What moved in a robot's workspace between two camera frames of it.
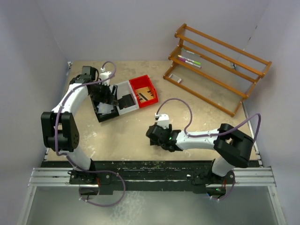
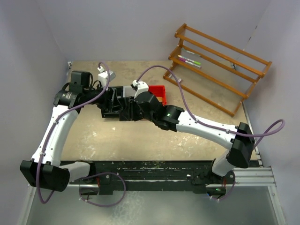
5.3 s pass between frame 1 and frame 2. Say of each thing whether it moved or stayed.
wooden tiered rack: stayed
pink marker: stayed
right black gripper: moved
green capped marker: stayed
